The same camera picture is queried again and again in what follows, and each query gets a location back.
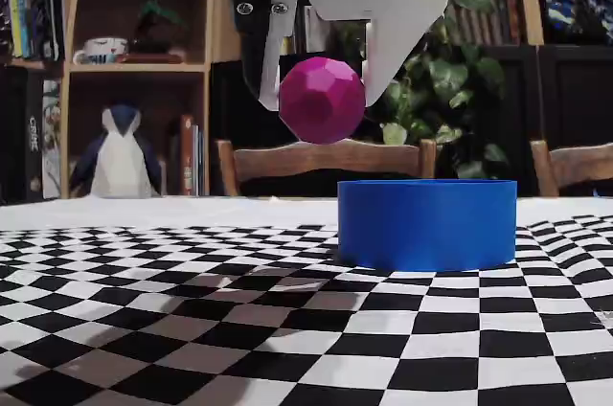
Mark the pink faceted ball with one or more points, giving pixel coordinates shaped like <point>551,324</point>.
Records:
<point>321,99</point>

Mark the blue round box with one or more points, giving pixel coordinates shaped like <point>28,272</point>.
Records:
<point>426,224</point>

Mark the white game box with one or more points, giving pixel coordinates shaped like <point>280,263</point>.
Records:
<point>52,138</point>

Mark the black Crime game box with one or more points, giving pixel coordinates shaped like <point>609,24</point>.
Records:
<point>33,138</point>

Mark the wooden bookshelf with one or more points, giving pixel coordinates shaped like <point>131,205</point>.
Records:
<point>211,18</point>

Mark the green pothos plant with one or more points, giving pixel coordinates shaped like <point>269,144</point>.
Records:
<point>445,75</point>

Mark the wooden chair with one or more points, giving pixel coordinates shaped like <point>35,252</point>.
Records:
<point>579,166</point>
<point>325,159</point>

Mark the brown book row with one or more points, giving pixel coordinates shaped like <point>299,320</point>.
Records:
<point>498,13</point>

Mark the bonsai tree model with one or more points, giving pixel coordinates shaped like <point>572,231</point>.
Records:
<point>155,28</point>

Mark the orange spine book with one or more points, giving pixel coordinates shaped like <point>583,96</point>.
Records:
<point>187,157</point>

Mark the white face mug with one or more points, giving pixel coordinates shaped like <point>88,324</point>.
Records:
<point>100,51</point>

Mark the black cabinet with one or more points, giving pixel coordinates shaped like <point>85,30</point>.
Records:
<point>551,99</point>

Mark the starry night framed picture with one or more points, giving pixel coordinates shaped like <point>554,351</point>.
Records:
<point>579,4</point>

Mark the paper penguin figure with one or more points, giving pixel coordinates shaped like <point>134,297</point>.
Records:
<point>120,162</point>

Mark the yellow book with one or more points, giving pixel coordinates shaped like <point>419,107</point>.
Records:
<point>17,4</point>

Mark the black white checkered mat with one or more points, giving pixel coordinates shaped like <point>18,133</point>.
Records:
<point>306,353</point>

